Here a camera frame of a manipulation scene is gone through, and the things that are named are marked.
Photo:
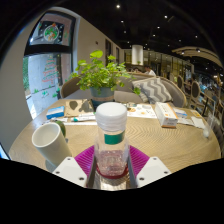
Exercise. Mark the group of dining chairs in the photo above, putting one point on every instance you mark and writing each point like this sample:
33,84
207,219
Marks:
195,90

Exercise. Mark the white printed paper slip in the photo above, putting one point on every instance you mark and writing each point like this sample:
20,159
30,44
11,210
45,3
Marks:
185,121

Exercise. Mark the white and orange small box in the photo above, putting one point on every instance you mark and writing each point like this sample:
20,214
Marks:
166,115

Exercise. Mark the white paper napkin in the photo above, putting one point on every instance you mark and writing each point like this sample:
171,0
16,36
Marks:
198,122

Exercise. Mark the group of ceiling lights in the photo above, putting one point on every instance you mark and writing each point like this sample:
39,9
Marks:
118,6

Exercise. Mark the white round pillar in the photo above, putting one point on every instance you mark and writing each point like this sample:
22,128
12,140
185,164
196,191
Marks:
137,55

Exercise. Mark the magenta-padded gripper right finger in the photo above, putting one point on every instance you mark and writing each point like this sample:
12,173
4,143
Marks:
153,170

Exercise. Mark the blue and white box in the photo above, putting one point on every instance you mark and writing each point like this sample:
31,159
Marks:
55,112

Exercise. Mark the green potted plant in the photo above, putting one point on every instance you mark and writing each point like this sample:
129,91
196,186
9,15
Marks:
100,73

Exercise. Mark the yellow card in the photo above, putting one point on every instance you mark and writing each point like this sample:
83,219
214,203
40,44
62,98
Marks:
196,113

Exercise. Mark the clear bottle with white cap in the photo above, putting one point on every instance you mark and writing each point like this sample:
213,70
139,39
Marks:
111,146

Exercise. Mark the white blue flat pack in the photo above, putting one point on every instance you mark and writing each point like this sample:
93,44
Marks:
180,112

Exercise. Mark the grey white chevron pillow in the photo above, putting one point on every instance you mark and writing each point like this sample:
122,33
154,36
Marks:
155,90

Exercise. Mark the grey curved sofa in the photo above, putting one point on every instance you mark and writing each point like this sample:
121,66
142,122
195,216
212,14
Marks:
178,95

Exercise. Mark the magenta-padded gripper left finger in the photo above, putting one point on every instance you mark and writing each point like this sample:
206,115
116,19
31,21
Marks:
69,170

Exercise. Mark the person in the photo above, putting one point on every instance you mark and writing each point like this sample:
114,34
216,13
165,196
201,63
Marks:
150,71

